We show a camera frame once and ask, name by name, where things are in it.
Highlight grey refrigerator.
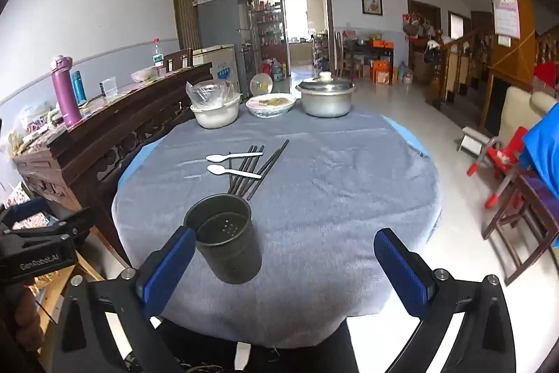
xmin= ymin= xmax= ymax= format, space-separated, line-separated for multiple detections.
xmin=196 ymin=0 xmax=251 ymax=98

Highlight floral table runner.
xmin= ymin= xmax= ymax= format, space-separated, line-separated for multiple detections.
xmin=26 ymin=67 xmax=193 ymax=138

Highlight purple thermos bottle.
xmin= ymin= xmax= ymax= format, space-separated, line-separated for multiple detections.
xmin=50 ymin=55 xmax=83 ymax=128

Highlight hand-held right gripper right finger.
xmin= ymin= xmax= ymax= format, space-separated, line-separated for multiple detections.
xmin=373 ymin=227 xmax=523 ymax=373

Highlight hanging woven bags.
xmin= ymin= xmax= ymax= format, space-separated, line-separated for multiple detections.
xmin=402 ymin=12 xmax=437 ymax=50

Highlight pile of snack packets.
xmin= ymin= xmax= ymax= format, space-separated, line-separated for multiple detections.
xmin=9 ymin=102 xmax=57 ymax=155

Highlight person's left hand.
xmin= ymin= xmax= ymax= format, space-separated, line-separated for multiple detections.
xmin=13 ymin=291 xmax=45 ymax=353

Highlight dark wooden chair back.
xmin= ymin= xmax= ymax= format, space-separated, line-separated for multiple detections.
xmin=164 ymin=48 xmax=194 ymax=72

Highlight cream armchair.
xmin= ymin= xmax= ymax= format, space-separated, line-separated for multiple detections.
xmin=498 ymin=86 xmax=559 ymax=164

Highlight dark metal utensil holder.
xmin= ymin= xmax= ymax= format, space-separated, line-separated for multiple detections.
xmin=183 ymin=193 xmax=263 ymax=285

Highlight aluminium pot with lid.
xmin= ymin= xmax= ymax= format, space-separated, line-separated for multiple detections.
xmin=296 ymin=71 xmax=355 ymax=118

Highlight glass display cabinet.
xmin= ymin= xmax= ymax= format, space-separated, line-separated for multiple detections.
xmin=250 ymin=0 xmax=286 ymax=81

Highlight bunch of dark chopsticks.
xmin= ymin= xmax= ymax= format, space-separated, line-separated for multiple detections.
xmin=228 ymin=139 xmax=290 ymax=201

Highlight dark wooden chair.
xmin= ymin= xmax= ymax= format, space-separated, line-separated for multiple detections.
xmin=164 ymin=48 xmax=194 ymax=72
xmin=481 ymin=170 xmax=559 ymax=286

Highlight dark wooden side table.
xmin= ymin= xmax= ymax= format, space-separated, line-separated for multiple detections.
xmin=343 ymin=43 xmax=396 ymax=81

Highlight red-capped plastic water bottle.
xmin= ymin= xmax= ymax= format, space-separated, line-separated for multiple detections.
xmin=153 ymin=43 xmax=166 ymax=77

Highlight carved wooden sideboard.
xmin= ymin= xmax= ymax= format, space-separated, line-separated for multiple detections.
xmin=12 ymin=63 xmax=213 ymax=269

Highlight teal bottle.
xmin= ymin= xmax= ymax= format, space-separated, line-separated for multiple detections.
xmin=71 ymin=70 xmax=87 ymax=105

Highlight small white fan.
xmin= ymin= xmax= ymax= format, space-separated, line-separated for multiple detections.
xmin=249 ymin=72 xmax=274 ymax=96

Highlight wooden stair railing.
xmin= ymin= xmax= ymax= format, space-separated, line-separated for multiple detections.
xmin=430 ymin=23 xmax=559 ymax=129

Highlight translucent bowl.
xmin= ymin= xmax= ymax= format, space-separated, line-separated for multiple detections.
xmin=130 ymin=67 xmax=158 ymax=83

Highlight orange gift box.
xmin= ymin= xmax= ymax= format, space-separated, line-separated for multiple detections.
xmin=371 ymin=59 xmax=394 ymax=84

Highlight small white step stool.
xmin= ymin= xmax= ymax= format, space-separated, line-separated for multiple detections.
xmin=457 ymin=126 xmax=492 ymax=155

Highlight light blue undercloth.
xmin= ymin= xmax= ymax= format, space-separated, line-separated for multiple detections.
xmin=117 ymin=114 xmax=433 ymax=192

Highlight white chest freezer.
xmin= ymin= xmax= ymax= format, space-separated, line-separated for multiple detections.
xmin=192 ymin=44 xmax=241 ymax=98

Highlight white bowl with plastic bag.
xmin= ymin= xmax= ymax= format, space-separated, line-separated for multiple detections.
xmin=186 ymin=79 xmax=242 ymax=130

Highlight white plastic spoon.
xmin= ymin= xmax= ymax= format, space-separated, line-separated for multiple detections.
xmin=205 ymin=152 xmax=264 ymax=163
xmin=206 ymin=164 xmax=263 ymax=180

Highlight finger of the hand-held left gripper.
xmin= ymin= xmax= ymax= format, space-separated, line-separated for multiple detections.
xmin=24 ymin=208 xmax=97 ymax=242
xmin=0 ymin=198 xmax=51 ymax=230

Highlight pink wall calendar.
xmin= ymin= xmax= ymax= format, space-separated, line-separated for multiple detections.
xmin=488 ymin=0 xmax=522 ymax=39

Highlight film-covered food bowl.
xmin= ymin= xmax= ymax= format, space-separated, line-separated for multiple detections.
xmin=245 ymin=92 xmax=298 ymax=119

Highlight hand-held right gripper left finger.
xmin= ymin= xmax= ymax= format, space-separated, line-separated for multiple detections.
xmin=41 ymin=225 xmax=197 ymax=373

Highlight grey tablecloth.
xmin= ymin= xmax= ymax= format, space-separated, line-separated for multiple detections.
xmin=111 ymin=104 xmax=442 ymax=350

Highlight red bag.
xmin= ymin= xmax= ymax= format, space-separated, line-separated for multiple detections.
xmin=533 ymin=63 xmax=559 ymax=87

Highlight blue jacket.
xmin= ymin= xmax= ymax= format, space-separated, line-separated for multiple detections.
xmin=522 ymin=102 xmax=559 ymax=203

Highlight red children's chair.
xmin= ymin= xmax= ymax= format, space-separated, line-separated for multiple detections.
xmin=467 ymin=126 xmax=529 ymax=210

